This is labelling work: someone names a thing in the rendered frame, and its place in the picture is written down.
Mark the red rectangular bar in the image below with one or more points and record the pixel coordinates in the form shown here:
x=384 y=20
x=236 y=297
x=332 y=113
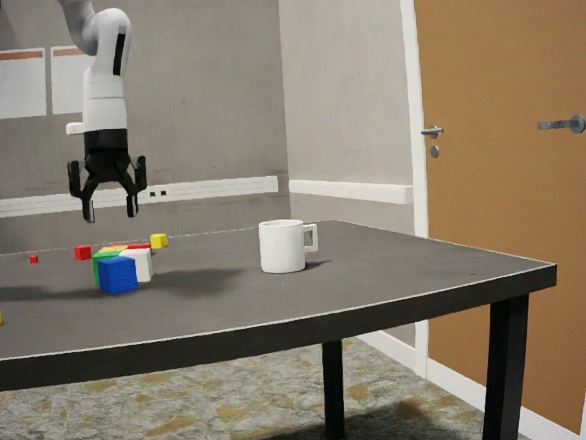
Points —
x=136 y=246

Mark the red cube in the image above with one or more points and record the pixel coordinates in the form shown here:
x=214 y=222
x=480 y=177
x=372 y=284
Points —
x=82 y=252

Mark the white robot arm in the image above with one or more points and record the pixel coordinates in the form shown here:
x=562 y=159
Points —
x=107 y=35

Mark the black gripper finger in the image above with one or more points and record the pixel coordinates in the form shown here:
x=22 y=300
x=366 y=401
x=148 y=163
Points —
x=139 y=165
x=74 y=170

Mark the white mug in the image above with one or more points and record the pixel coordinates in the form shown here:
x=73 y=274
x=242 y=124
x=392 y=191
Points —
x=282 y=246

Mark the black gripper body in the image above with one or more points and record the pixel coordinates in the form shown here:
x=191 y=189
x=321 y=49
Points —
x=107 y=145

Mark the green cube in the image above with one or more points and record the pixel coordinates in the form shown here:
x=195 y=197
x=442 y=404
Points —
x=99 y=256

